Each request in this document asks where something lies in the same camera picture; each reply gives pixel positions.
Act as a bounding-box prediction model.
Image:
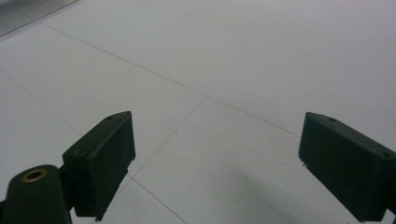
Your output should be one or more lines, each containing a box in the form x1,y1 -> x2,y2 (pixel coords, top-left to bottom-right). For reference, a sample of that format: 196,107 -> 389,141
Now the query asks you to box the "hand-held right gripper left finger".
62,110 -> 136,222

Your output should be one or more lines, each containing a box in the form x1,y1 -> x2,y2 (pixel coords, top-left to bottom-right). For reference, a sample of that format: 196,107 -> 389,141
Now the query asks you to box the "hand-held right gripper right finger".
298,111 -> 396,223

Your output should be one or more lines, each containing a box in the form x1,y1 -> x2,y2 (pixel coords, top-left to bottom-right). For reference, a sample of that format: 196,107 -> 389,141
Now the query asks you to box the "white table board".
0,0 -> 396,224

